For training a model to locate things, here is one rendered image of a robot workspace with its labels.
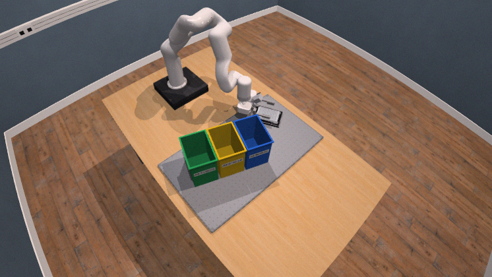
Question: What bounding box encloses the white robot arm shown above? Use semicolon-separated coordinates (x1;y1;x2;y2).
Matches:
160;8;263;104

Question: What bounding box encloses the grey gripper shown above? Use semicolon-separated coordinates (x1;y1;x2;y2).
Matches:
237;90;275;119

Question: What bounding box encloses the yellow recycle bin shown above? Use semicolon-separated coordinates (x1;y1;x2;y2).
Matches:
206;121;247;178

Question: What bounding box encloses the blue bin with label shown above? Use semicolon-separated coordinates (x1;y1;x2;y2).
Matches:
233;114;274;169

